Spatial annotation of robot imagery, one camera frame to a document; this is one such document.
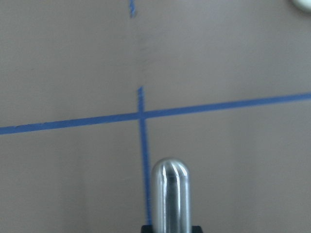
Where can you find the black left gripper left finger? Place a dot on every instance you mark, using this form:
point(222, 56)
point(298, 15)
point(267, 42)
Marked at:
point(147, 229)

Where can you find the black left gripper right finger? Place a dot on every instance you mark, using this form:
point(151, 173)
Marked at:
point(196, 229)

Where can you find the steel muddler black cap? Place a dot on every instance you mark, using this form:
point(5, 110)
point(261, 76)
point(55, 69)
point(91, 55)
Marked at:
point(171, 205)

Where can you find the cream bear tray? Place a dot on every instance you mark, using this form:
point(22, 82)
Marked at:
point(303, 5)

